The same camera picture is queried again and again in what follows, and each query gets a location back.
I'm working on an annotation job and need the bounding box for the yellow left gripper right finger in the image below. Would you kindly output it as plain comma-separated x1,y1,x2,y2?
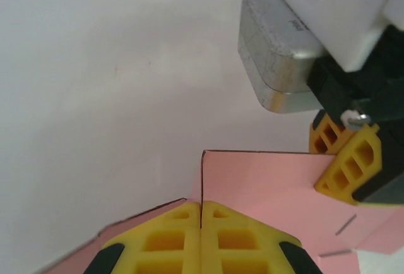
201,201,323,274

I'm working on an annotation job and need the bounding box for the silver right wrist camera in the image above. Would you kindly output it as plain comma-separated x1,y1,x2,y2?
237,0,326,115

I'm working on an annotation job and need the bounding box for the pink paper box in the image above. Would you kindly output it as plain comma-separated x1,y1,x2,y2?
39,149,404,274

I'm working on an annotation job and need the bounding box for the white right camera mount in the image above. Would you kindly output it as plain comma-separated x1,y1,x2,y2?
272,0,404,73

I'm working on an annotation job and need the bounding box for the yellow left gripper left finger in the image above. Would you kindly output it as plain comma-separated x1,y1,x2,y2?
90,201,202,274

